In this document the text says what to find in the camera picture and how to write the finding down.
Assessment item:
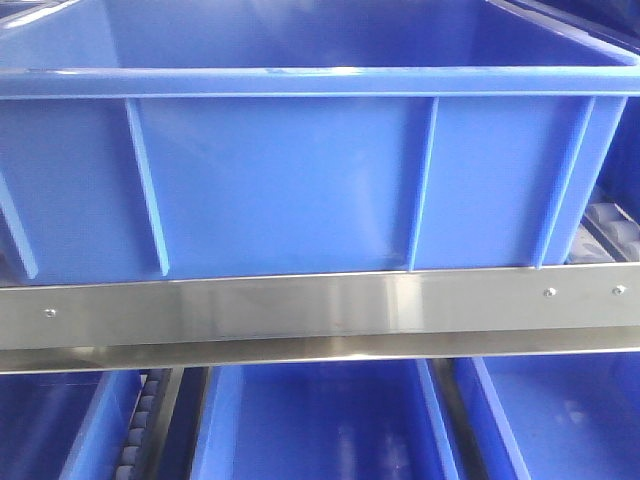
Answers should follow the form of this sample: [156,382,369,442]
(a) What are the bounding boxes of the large blue target crate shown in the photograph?
[1,1,639,285]

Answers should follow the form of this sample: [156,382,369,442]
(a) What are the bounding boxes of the roller track far left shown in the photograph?
[113,369,171,480]

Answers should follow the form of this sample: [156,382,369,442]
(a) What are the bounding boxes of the blue crate lower right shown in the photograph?
[454,352,639,479]

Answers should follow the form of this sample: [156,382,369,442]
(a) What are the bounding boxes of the roller track far right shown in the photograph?
[566,201,639,264]

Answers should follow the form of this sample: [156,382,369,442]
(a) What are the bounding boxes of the steel shelf front rail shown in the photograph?
[1,263,639,373]

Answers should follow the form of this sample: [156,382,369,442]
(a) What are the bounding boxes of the roller track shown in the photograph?
[566,201,639,264]
[113,369,171,480]

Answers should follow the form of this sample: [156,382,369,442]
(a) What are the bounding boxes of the blue crate lower left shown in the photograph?
[1,370,141,479]

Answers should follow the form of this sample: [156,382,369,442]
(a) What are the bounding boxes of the blue crate lower centre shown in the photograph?
[190,360,464,479]

